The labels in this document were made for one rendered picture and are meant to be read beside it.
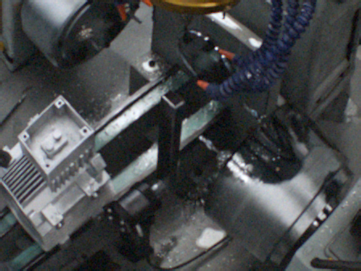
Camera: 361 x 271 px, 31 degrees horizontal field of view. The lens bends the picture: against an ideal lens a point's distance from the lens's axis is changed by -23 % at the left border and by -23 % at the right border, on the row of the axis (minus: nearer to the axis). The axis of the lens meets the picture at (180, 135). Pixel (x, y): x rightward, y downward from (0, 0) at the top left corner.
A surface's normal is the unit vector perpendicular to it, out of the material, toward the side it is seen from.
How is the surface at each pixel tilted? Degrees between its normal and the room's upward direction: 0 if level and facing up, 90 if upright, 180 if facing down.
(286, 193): 32
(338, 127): 0
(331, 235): 0
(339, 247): 0
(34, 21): 69
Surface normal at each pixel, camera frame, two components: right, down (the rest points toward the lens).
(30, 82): 0.05, -0.53
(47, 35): -0.66, 0.34
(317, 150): 0.22, -0.65
